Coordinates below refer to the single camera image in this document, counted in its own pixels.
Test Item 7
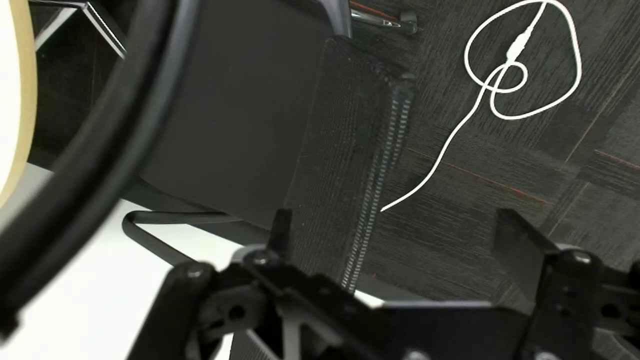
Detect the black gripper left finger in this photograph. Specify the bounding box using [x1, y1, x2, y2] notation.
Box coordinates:
[125, 208, 348, 360]

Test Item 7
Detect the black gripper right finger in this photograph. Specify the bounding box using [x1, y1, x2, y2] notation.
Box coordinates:
[489, 206, 640, 360]

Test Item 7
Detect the black mesh office chair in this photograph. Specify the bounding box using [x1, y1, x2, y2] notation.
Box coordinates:
[119, 0, 422, 298]

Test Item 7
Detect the round wooden table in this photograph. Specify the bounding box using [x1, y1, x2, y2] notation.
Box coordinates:
[0, 0, 40, 211]

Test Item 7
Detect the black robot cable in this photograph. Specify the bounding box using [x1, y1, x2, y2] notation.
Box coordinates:
[0, 0, 203, 343]

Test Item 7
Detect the thin white floor cable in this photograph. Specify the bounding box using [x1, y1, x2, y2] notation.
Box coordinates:
[378, 0, 585, 216]

